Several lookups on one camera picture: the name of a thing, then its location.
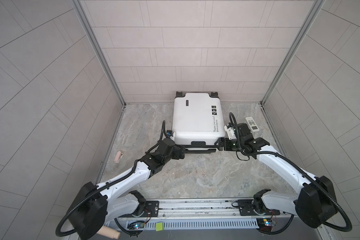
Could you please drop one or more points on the small pink case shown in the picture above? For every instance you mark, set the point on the small pink case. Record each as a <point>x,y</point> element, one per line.
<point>118,157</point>

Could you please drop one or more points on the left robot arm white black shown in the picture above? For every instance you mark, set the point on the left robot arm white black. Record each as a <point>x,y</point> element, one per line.
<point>95,205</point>

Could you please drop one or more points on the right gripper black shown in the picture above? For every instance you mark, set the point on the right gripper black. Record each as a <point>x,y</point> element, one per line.
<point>225,147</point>

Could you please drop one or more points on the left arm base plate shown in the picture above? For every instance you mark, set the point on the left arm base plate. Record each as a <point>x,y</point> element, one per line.
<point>147,209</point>

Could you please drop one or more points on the right circuit board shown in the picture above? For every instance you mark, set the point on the right circuit board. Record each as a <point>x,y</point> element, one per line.
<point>266,225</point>

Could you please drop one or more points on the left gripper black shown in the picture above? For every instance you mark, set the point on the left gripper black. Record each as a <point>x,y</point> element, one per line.
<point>176,155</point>

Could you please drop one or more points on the beige cylindrical handle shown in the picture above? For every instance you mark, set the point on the beige cylindrical handle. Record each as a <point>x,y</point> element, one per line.
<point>109,233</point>

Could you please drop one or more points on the aluminium rail frame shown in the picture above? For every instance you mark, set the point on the aluminium rail frame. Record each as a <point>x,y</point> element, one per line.
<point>197,214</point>

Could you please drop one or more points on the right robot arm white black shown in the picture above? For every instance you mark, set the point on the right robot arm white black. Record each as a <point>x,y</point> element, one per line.
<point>314,200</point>

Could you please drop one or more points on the circuit board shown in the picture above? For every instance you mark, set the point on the circuit board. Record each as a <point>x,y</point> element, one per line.
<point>136,225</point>
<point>266,225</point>

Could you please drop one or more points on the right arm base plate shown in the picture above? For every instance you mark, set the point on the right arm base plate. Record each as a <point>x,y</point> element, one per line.
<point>250,207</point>

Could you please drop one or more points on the black and white suitcase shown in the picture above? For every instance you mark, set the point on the black and white suitcase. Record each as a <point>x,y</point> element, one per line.
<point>198,122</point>

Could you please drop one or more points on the green sticky note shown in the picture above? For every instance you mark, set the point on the green sticky note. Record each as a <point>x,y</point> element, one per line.
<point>159,226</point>

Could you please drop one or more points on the left circuit board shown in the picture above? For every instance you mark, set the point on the left circuit board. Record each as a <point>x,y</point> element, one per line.
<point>136,225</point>

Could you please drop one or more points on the white remote control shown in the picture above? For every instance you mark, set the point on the white remote control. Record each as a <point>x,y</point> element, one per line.
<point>252,124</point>

